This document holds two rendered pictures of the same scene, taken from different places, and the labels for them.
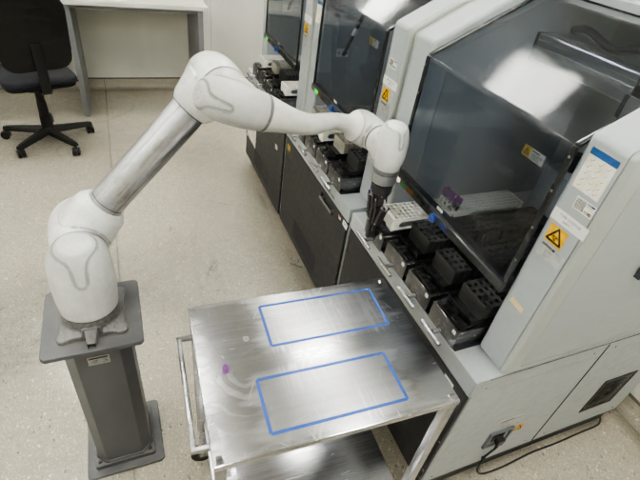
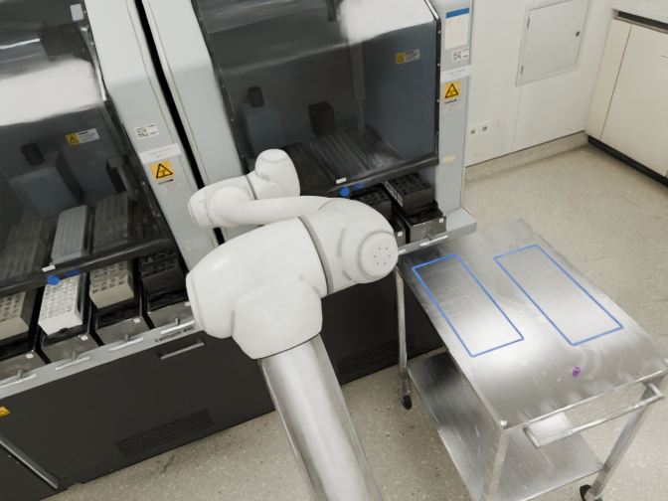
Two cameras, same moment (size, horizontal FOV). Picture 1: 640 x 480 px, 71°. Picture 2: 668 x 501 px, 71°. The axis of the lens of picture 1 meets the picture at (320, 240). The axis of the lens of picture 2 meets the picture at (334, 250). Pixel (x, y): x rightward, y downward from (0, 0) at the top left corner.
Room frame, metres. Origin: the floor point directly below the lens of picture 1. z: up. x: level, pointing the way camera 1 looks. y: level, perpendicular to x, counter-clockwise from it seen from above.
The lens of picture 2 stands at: (0.99, 0.84, 1.78)
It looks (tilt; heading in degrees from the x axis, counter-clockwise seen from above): 41 degrees down; 284
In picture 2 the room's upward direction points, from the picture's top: 9 degrees counter-clockwise
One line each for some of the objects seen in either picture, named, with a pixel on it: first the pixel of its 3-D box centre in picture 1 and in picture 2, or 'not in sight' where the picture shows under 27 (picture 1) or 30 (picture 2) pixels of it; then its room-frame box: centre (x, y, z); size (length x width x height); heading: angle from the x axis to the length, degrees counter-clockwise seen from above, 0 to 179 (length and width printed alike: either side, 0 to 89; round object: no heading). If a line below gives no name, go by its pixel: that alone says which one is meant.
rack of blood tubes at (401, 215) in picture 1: (419, 214); not in sight; (1.45, -0.36, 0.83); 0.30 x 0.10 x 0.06; 117
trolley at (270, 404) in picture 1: (300, 434); (499, 390); (0.74, -0.04, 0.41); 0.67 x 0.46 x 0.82; 115
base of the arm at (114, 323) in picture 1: (90, 314); not in sight; (0.82, 0.61, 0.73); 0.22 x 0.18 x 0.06; 27
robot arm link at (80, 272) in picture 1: (81, 271); not in sight; (0.85, 0.62, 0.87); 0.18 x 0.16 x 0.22; 31
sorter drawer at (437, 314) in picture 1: (524, 303); (389, 182); (1.11, -0.69, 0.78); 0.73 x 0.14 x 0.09; 117
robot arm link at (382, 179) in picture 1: (384, 174); not in sight; (1.36, -0.18, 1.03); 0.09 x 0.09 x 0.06
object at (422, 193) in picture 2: (473, 301); (416, 197); (1.00, -0.49, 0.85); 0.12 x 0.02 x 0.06; 26
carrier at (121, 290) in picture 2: (340, 144); (112, 293); (1.90, -0.02, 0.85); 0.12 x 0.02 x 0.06; 28
